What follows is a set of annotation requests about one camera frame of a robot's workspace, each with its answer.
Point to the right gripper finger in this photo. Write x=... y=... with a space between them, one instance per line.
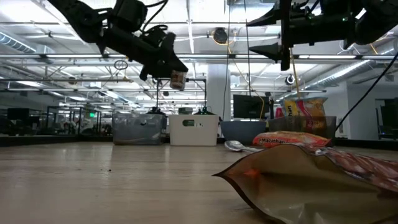
x=269 y=17
x=270 y=50

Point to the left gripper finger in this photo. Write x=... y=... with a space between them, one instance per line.
x=161 y=73
x=177 y=63

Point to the small cork glass jar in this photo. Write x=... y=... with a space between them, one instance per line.
x=178 y=80

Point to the blue yellow noodle packet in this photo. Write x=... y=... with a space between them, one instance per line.
x=306 y=112

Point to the orange noodle packet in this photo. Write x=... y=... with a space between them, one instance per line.
x=289 y=138

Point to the silver metal spoon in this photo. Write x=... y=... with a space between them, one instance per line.
x=234 y=145

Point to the brown orange foil pouch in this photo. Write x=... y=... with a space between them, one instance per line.
x=311 y=193

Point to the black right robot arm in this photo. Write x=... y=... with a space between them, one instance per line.
x=373 y=21

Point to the black computer monitor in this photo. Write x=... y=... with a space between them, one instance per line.
x=248 y=107

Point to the white plastic bin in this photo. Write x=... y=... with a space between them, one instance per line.
x=205 y=133

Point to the green exit sign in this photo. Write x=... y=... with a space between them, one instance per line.
x=92 y=114

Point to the blue bowl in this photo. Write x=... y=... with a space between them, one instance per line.
x=243 y=132

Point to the small black background monitor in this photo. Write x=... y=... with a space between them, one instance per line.
x=18 y=113

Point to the black background frame rig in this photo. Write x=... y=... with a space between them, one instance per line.
x=199 y=80

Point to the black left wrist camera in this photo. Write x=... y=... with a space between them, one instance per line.
x=129 y=12

